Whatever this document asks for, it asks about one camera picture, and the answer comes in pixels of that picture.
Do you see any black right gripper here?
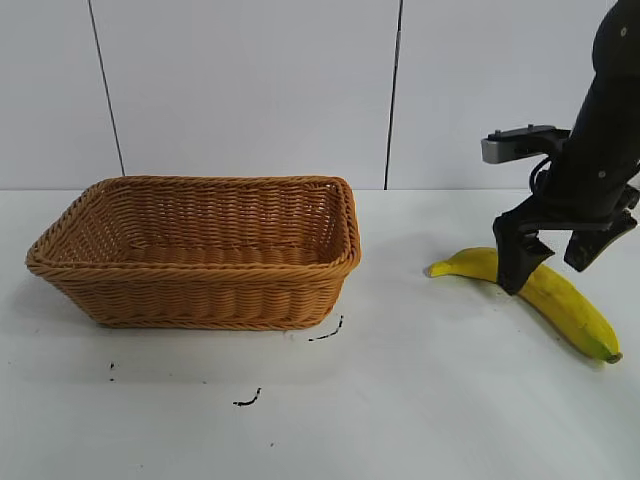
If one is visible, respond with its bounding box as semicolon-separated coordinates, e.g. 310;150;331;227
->
492;130;640;297

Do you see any yellow banana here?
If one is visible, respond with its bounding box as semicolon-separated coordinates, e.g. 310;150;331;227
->
425;247;624;365

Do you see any brown wicker basket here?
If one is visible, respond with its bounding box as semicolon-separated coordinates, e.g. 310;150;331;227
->
25;174;363;330

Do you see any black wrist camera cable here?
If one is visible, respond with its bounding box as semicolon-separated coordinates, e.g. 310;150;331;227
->
528;156;554;194

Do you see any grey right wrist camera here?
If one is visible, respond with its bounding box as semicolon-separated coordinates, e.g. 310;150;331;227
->
480;123;572;165

